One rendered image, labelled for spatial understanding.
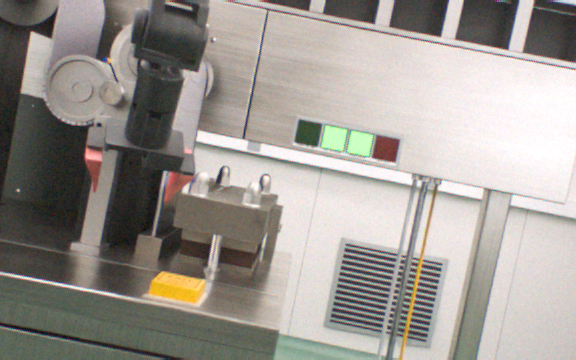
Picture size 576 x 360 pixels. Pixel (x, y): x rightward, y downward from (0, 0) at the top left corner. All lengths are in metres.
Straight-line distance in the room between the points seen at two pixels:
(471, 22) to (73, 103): 0.92
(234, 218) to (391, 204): 2.77
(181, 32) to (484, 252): 1.16
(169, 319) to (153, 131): 0.27
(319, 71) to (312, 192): 2.37
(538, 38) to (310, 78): 0.55
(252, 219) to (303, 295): 2.79
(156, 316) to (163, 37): 0.39
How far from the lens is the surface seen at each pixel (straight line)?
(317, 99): 1.57
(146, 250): 1.27
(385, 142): 1.57
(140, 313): 1.00
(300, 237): 3.93
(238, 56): 1.59
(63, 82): 1.32
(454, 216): 4.00
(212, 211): 1.22
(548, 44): 1.75
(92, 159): 0.91
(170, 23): 0.83
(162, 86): 0.86
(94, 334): 1.06
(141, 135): 0.90
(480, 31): 1.71
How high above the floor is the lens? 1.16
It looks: 3 degrees down
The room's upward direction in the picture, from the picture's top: 11 degrees clockwise
